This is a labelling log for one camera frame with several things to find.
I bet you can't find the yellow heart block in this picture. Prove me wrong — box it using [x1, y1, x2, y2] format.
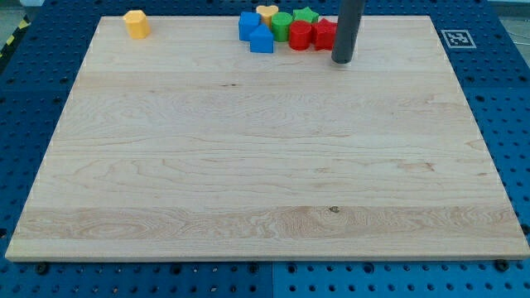
[256, 5, 279, 29]

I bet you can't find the blue triangle block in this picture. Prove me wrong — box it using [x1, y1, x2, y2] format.
[249, 24, 274, 53]

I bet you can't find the wooden board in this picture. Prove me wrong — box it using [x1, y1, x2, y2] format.
[6, 16, 529, 262]

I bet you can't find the blue cube block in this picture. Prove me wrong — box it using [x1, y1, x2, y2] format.
[238, 12, 261, 41]

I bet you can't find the green star block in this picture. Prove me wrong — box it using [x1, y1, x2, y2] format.
[292, 7, 320, 24]

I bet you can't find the green cylinder block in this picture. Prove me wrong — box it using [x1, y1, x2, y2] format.
[272, 12, 293, 42]

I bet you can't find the black bolt left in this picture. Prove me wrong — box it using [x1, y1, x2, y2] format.
[34, 262, 50, 276]

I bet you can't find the white fiducial marker tag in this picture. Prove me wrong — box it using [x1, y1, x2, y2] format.
[441, 29, 476, 49]

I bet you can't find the red star block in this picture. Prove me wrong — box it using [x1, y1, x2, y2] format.
[312, 18, 337, 50]

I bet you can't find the red cylinder block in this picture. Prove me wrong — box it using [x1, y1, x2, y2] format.
[289, 21, 312, 50]

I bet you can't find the black bolt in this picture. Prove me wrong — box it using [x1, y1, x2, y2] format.
[34, 262, 50, 276]
[494, 259, 510, 272]

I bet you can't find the yellow hexagon block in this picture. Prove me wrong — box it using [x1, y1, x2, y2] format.
[123, 10, 151, 39]

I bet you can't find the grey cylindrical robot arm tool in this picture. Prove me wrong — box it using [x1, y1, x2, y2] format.
[331, 0, 366, 64]

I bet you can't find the black bolt right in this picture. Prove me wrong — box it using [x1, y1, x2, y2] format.
[494, 259, 510, 272]

